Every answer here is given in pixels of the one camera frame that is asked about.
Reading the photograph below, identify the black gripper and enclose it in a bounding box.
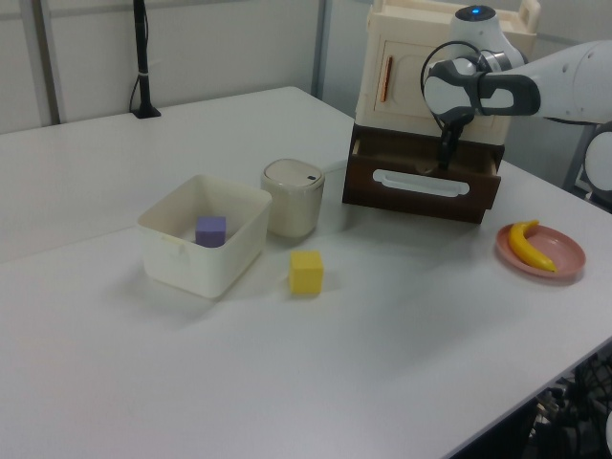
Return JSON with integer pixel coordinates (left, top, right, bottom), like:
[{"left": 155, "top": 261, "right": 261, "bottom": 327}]
[{"left": 435, "top": 113, "right": 475, "bottom": 171}]

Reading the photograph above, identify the dark wooden drawer cabinet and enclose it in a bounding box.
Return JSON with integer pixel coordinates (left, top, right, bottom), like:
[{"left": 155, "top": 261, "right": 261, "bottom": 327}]
[{"left": 351, "top": 122, "right": 507, "bottom": 211}]

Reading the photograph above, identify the yellow toy banana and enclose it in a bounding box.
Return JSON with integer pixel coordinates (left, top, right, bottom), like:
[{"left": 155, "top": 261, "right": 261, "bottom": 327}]
[{"left": 507, "top": 219, "right": 558, "bottom": 274}]

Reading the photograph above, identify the cream plastic storage box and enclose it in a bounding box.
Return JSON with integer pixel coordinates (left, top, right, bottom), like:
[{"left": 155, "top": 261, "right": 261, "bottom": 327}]
[{"left": 355, "top": 0, "right": 542, "bottom": 145}]

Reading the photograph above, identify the pink plate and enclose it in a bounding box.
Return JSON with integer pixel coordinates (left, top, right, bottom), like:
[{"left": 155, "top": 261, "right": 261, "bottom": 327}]
[{"left": 494, "top": 223, "right": 587, "bottom": 279}]

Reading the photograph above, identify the small cream trash can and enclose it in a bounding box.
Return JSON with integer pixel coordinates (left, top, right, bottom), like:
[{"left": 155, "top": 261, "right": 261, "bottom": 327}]
[{"left": 260, "top": 158, "right": 327, "bottom": 239}]

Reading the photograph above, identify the yellow foam cube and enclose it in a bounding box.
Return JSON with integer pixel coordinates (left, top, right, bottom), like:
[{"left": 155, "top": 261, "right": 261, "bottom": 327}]
[{"left": 288, "top": 249, "right": 325, "bottom": 295}]

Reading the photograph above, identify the purple foam cube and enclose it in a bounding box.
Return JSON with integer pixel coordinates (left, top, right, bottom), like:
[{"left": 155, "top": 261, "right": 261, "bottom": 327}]
[{"left": 194, "top": 214, "right": 229, "bottom": 250}]

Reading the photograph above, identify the white plastic bin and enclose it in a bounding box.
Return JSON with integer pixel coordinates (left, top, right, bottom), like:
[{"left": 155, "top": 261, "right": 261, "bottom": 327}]
[{"left": 137, "top": 173, "right": 273, "bottom": 301}]

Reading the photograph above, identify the dark equipment under table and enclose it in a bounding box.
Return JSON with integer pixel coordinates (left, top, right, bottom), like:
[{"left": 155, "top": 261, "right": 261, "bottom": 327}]
[{"left": 523, "top": 351, "right": 612, "bottom": 459}]

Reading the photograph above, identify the wooden drawer with white handle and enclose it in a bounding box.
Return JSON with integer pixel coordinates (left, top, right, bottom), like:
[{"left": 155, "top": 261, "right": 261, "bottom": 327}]
[{"left": 340, "top": 133, "right": 503, "bottom": 226}]

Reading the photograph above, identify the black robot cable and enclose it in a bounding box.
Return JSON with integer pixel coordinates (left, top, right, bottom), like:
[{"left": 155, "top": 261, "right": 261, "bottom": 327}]
[{"left": 420, "top": 40, "right": 485, "bottom": 131}]

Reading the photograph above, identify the black camera stand pole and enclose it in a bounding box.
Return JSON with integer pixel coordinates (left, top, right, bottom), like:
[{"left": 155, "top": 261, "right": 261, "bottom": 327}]
[{"left": 129, "top": 0, "right": 163, "bottom": 120}]

